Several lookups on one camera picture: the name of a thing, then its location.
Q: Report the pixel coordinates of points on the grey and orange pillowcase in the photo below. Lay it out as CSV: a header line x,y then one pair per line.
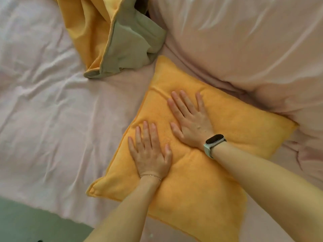
x,y
239,123
96,30

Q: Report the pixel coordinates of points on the pink ruffled duvet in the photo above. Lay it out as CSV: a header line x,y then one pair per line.
x,y
252,42

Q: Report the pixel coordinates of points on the pink bed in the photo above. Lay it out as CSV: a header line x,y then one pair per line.
x,y
50,123

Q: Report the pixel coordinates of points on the person's right forearm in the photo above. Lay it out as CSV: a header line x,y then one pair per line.
x,y
272,189

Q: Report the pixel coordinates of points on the person's right hand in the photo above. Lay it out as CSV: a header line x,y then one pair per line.
x,y
191,120

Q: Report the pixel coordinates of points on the person's left forearm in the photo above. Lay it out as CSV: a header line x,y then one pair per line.
x,y
126,214

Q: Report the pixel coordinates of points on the white smartwatch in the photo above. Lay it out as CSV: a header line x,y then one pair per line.
x,y
208,148

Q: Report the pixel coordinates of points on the person's left hand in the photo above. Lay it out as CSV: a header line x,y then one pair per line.
x,y
149,153

